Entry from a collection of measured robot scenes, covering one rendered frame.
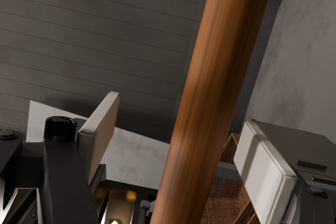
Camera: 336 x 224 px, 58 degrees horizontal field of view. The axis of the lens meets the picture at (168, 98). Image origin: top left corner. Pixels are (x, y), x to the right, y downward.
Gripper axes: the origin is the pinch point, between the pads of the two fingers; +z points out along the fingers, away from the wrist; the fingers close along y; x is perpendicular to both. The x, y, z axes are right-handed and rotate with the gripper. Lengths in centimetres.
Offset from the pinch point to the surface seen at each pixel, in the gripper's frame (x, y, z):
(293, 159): -44, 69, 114
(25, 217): -99, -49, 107
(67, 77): -95, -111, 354
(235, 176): -42, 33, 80
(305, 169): -44, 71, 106
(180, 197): -2.6, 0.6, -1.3
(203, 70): 4.6, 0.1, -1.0
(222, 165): -39, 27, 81
